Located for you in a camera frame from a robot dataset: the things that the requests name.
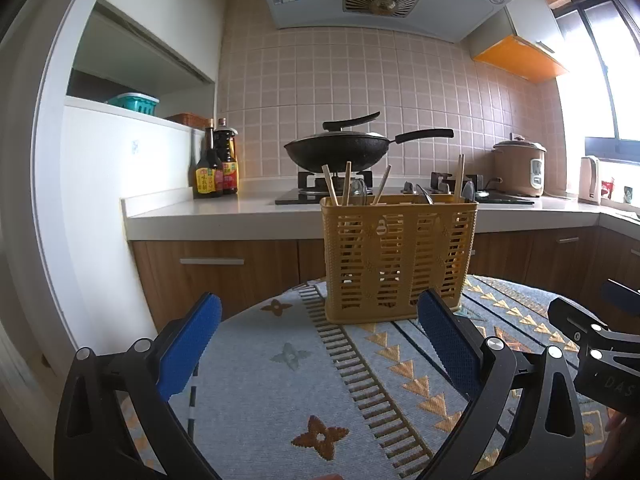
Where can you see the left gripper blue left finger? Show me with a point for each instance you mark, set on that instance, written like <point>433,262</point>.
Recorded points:
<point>181,343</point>

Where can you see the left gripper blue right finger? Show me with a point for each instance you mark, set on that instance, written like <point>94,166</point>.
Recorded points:
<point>459,353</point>

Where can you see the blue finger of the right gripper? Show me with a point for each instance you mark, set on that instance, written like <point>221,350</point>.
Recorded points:
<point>622,297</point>
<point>572,319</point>

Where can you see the clear plastic spoon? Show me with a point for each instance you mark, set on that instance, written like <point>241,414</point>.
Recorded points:
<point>358,192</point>
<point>420,190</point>
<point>468,191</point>

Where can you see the person right hand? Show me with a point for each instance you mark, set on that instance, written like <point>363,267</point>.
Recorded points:
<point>619,459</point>

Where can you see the patterned blue table cloth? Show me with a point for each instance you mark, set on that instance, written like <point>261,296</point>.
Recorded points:
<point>282,393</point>

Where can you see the white electric kettle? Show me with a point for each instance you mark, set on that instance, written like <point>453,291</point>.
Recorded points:
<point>589,181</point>

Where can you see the yellow plastic utensil basket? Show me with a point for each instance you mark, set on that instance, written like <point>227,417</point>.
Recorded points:
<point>380,257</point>

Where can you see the beige rice cooker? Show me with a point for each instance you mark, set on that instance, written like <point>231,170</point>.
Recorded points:
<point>520,167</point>

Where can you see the black gas stove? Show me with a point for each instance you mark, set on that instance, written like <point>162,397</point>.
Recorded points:
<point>311,188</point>

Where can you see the brown tray on shelf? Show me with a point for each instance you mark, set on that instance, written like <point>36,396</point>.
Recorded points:
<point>190,120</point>

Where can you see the black wok lid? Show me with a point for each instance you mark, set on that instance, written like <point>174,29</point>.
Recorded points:
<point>346,127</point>

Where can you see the teal plastic basket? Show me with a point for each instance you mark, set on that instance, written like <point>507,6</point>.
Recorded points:
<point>135,101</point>

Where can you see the black wok with handle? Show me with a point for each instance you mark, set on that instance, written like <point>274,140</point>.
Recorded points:
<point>362,149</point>

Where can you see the orange wall cabinet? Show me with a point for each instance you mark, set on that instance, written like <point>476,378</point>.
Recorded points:
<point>521,58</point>

